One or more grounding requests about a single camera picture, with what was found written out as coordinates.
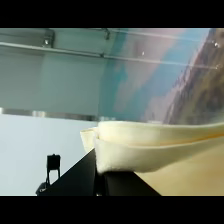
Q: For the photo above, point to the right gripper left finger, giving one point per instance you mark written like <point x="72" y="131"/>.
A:
<point x="81" y="180"/>

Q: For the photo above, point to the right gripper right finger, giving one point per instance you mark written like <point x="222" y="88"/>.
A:
<point x="126" y="185"/>

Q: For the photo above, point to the cream garment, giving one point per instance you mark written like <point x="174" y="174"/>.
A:
<point x="156" y="146"/>

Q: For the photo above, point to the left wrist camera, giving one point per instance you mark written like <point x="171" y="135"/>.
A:
<point x="53" y="162"/>

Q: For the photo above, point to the silver frame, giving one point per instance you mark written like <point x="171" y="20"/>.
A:
<point x="50" y="114"/>

